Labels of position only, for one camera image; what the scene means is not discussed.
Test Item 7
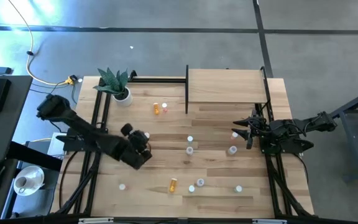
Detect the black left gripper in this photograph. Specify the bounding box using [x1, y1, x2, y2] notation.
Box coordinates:
[120, 123, 154, 170]

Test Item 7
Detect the yellow cable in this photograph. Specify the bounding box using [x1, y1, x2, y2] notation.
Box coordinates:
[7, 0, 74, 86]

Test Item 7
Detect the white cup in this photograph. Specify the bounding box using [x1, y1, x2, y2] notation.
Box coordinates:
[14, 175, 28, 191]

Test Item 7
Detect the white saucer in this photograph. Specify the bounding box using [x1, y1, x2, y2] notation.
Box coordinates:
[13, 165, 45, 197]

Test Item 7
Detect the wooden shelf black metal frame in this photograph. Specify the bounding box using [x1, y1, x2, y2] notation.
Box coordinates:
[185, 64, 272, 114]

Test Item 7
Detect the white round plant pot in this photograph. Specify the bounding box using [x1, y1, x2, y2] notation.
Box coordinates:
[112, 86, 134, 108]

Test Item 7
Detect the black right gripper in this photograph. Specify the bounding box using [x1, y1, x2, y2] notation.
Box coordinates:
[231, 109, 272, 150]

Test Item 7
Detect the white frame bracket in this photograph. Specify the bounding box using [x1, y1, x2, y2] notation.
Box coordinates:
[252, 218, 288, 224]
[78, 217, 114, 224]

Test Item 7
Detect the white box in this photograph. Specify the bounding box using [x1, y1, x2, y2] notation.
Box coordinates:
[47, 132, 68, 160]

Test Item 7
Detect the black aluminium table frame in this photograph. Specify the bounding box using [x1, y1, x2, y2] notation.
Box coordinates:
[50, 70, 315, 224]

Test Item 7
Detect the green snake plant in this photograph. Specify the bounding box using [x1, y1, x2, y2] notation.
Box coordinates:
[93, 67, 130, 96]

